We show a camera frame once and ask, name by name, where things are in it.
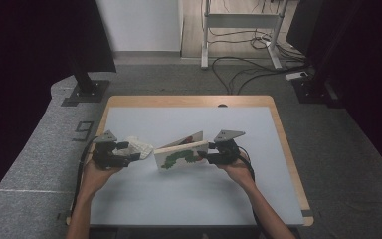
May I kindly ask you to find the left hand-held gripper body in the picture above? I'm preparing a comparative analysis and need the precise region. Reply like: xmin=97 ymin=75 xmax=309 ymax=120
xmin=92 ymin=129 xmax=123 ymax=170

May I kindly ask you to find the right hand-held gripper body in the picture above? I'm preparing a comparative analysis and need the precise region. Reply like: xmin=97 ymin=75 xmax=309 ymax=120
xmin=212 ymin=129 xmax=247 ymax=166

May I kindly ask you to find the white knitted cloth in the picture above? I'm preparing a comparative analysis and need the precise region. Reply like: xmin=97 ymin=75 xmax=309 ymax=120
xmin=113 ymin=135 xmax=154 ymax=161

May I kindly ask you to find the caterpillar picture book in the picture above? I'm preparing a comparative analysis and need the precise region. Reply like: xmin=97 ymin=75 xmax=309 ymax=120
xmin=153 ymin=130 xmax=210 ymax=172

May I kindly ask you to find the person's right hand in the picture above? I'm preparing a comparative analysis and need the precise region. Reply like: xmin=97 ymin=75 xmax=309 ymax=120
xmin=218 ymin=155 xmax=257 ymax=190

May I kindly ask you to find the person's left hand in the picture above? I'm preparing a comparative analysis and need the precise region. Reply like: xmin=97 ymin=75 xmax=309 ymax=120
xmin=79 ymin=160 xmax=120 ymax=197

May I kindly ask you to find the light grey table mat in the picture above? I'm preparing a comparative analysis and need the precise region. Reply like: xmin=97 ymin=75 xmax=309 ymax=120
xmin=89 ymin=106 xmax=304 ymax=227

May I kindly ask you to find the wooden table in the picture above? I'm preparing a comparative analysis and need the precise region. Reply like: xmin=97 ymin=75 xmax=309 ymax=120
xmin=66 ymin=95 xmax=314 ymax=228

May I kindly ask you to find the white power strip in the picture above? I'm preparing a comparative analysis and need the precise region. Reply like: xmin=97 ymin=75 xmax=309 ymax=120
xmin=285 ymin=71 xmax=309 ymax=82

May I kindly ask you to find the black curtain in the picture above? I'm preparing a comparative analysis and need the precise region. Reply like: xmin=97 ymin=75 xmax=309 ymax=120
xmin=0 ymin=0 xmax=117 ymax=213
xmin=285 ymin=0 xmax=382 ymax=183

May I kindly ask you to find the right hand-held gripper cable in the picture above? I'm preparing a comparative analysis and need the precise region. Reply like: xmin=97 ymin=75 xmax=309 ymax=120
xmin=237 ymin=145 xmax=267 ymax=239

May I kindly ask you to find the hand-held gripper cable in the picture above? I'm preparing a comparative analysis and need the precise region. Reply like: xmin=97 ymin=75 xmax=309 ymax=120
xmin=237 ymin=145 xmax=267 ymax=239
xmin=71 ymin=135 xmax=98 ymax=213

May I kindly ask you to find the left hand-held gripper cable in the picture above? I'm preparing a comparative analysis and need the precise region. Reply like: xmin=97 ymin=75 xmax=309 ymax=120
xmin=71 ymin=135 xmax=98 ymax=213

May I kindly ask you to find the black stand with base plate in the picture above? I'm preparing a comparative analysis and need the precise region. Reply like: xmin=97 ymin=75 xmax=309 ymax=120
xmin=61 ymin=56 xmax=111 ymax=108
xmin=291 ymin=0 xmax=346 ymax=109

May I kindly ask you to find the bundle of black floor cables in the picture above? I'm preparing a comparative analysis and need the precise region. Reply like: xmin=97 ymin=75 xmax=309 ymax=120
xmin=208 ymin=28 xmax=312 ymax=96

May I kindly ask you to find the white metal desk frame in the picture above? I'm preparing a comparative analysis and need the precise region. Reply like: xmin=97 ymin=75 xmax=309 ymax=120
xmin=200 ymin=0 xmax=291 ymax=71

